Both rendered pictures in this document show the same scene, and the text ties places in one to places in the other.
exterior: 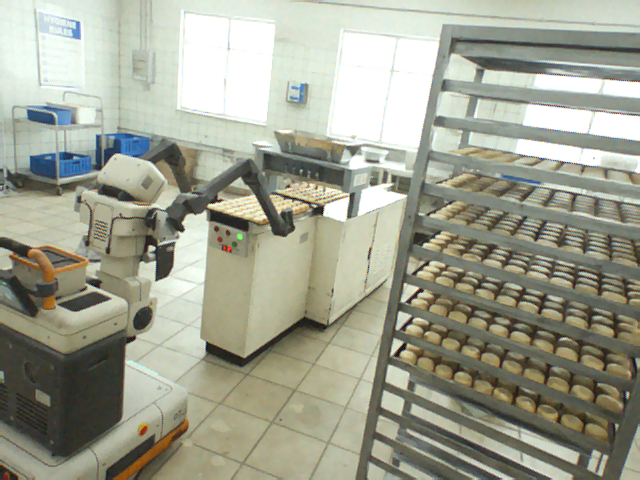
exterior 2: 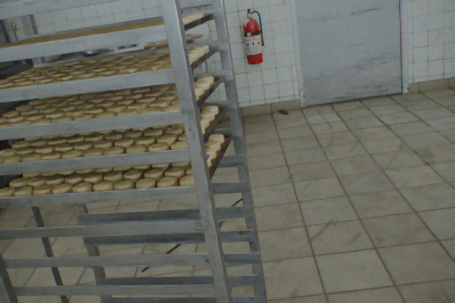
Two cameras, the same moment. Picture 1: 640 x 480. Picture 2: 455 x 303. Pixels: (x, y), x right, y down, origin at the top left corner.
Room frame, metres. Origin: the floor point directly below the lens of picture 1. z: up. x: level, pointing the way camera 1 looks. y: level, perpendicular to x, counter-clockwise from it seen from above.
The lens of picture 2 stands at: (2.66, -0.58, 1.30)
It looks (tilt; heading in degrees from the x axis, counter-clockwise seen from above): 19 degrees down; 167
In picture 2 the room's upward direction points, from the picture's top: 9 degrees counter-clockwise
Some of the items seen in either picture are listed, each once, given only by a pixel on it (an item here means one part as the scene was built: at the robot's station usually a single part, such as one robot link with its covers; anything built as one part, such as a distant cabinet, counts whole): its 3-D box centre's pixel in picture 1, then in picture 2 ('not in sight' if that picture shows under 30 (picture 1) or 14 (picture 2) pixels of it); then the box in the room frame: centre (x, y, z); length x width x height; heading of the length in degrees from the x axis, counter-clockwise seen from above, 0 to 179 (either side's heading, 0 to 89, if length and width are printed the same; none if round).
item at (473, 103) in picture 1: (432, 288); (197, 153); (1.71, -0.43, 0.97); 0.03 x 0.03 x 1.70; 63
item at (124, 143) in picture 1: (123, 143); not in sight; (6.71, 2.97, 0.50); 0.60 x 0.40 x 0.20; 166
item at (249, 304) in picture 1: (261, 275); not in sight; (2.84, 0.37, 0.45); 0.70 x 0.34 x 0.90; 155
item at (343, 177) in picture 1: (312, 181); not in sight; (3.29, 0.15, 1.01); 0.72 x 0.33 x 0.34; 65
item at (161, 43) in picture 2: not in sight; (173, 40); (-1.48, 0.05, 0.91); 0.56 x 0.06 x 0.06; 102
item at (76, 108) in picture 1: (71, 113); not in sight; (6.00, 3.28, 0.90); 0.44 x 0.36 x 0.20; 82
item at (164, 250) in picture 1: (141, 247); not in sight; (1.96, 0.78, 0.87); 0.28 x 0.16 x 0.22; 65
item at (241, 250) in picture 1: (229, 239); not in sight; (2.51, 0.52, 0.77); 0.24 x 0.04 x 0.14; 65
